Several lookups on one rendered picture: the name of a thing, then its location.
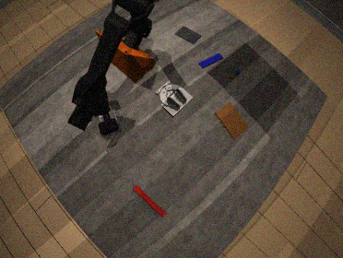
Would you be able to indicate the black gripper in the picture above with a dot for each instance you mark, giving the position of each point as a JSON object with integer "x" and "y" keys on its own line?
{"x": 109, "y": 125}

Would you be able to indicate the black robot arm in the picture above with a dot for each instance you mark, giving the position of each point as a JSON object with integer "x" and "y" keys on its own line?
{"x": 89, "y": 91}

